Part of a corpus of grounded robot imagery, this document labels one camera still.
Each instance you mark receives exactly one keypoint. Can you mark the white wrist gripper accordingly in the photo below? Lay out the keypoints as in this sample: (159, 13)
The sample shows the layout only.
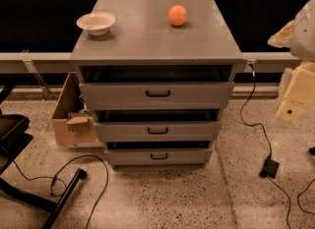
(305, 34)

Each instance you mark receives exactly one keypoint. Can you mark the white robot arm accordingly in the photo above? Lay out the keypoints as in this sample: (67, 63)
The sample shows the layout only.
(299, 36)

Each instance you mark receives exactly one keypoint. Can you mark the grey top drawer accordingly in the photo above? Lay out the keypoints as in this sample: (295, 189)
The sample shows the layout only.
(156, 96)

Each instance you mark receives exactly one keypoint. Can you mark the grey drawer cabinet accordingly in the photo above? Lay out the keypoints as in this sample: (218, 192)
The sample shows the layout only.
(144, 47)

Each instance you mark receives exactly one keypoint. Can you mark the black power adapter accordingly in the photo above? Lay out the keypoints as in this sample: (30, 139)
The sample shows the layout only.
(270, 168)

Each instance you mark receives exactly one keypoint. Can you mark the orange fruit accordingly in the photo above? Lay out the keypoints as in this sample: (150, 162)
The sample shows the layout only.
(177, 15)

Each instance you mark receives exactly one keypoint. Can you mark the white paper bowl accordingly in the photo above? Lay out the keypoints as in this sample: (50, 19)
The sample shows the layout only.
(97, 23)

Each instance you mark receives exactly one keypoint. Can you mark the brown cardboard box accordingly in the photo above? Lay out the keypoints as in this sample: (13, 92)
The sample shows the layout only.
(71, 124)

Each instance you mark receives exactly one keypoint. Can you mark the black metal stand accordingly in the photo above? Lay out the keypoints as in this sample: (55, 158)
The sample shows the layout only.
(43, 168)

